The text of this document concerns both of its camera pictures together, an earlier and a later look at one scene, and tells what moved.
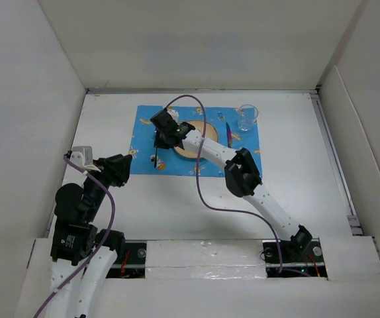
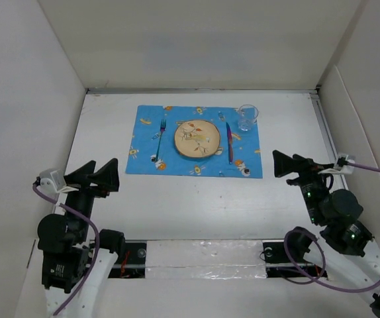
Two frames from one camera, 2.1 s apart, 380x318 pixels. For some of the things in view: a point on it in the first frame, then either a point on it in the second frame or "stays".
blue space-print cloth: (149, 159) stays
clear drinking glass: (247, 116) stays
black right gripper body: (161, 141) -> (308, 178)
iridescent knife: (230, 135) stays
